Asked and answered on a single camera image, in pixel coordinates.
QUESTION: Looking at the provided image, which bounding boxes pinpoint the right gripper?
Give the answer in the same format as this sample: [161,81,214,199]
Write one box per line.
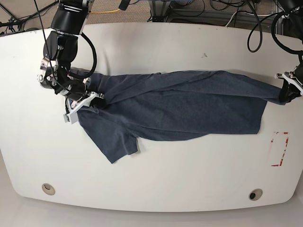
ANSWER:
[37,58,107,109]

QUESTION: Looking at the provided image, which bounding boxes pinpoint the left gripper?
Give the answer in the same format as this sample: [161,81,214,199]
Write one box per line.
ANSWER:
[279,62,303,104]

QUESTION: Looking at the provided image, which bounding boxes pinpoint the dark blue T-shirt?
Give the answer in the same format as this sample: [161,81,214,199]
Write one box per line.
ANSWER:
[78,71,289,163]

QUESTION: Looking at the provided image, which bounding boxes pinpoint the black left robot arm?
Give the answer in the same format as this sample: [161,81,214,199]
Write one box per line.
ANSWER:
[271,0,303,103]

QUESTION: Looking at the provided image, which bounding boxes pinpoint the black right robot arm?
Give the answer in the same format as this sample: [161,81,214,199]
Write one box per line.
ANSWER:
[38,0,97,101]

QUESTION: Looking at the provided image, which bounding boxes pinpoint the red tape rectangle marking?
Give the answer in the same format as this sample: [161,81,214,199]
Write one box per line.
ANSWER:
[268,131,290,167]

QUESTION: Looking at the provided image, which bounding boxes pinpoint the black tripod stand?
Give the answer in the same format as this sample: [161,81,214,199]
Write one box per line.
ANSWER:
[0,0,60,36]

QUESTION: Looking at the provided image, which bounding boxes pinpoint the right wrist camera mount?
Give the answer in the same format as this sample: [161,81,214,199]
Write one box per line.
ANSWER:
[63,92,104,124]

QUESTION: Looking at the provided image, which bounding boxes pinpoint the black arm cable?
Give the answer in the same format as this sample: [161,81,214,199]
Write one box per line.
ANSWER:
[33,0,98,79]

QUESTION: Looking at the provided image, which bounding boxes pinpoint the yellow cable on floor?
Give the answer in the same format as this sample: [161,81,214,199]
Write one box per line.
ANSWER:
[91,8,120,15]

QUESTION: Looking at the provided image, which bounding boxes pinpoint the left table cable grommet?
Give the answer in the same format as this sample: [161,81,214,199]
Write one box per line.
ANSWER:
[42,183,55,196]

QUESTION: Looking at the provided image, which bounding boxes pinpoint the table cable grommet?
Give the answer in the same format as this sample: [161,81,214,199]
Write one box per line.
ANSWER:
[42,183,55,196]
[249,189,263,201]

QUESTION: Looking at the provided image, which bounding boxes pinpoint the right table cable grommet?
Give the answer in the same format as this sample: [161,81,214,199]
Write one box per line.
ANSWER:
[249,189,263,201]

